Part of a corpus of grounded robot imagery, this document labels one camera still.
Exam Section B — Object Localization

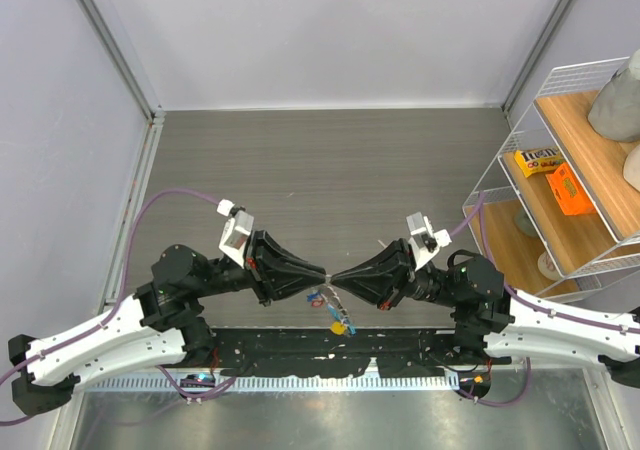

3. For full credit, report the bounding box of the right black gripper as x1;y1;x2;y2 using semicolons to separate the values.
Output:
331;237;464;310

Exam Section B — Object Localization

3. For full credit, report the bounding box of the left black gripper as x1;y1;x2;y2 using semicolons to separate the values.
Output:
194;228;328;306

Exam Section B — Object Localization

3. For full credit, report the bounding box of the large silver keyring with keys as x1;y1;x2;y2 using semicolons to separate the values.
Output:
306;277;357;338

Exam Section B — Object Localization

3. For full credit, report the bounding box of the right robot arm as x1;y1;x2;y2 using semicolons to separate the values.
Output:
330;237;639;388

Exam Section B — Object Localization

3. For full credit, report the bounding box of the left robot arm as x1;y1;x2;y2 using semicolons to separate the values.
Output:
8;230;326;417

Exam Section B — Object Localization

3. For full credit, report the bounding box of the yellow candy bag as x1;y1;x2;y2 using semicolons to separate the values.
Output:
514;147;565;178

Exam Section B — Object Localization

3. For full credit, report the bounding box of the orange candy box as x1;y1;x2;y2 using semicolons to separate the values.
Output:
546;163;596;216

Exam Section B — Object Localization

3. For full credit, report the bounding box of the white rounded object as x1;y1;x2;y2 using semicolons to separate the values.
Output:
623;145;640;191

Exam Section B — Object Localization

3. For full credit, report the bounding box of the grey stone-like object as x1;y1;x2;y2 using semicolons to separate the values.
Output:
588;50;639;143

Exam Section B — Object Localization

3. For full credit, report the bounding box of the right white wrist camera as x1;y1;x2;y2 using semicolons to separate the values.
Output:
406;212;451;270

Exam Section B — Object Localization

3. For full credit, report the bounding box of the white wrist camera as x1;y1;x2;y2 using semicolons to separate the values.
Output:
217;199;254;267
406;212;451;270

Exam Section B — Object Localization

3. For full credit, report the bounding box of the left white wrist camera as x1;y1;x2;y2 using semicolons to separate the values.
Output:
217;199;254;267

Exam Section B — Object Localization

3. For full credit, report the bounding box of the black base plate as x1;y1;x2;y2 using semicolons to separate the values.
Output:
175;327;489;379

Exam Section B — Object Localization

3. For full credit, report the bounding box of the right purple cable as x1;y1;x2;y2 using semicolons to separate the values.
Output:
447;192;640;337

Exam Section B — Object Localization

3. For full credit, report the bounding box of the white slotted cable duct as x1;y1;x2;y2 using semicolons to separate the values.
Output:
86;372;459;393

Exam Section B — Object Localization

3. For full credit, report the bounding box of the white wire shelf rack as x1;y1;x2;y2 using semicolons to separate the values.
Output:
463;58;639;303

